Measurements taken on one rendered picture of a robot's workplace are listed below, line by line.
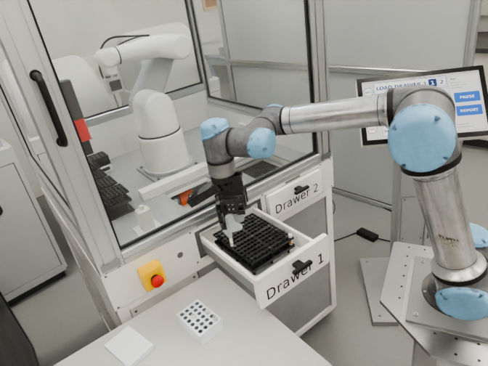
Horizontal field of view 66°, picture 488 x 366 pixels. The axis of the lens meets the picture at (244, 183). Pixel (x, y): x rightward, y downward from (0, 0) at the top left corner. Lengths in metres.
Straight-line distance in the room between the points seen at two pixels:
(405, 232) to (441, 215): 1.24
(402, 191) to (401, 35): 1.02
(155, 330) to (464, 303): 0.84
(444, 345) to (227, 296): 0.63
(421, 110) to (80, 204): 0.86
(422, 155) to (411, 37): 1.81
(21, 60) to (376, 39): 2.11
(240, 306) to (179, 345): 0.22
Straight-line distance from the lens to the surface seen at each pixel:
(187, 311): 1.25
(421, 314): 1.22
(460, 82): 1.90
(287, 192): 1.50
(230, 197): 1.05
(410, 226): 2.11
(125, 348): 1.24
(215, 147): 0.97
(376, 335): 2.16
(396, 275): 1.34
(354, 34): 2.74
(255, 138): 0.92
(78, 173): 1.09
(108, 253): 1.21
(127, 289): 1.30
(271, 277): 1.11
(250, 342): 1.16
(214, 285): 1.34
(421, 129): 0.77
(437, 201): 0.87
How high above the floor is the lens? 1.65
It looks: 28 degrees down
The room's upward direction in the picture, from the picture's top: 9 degrees counter-clockwise
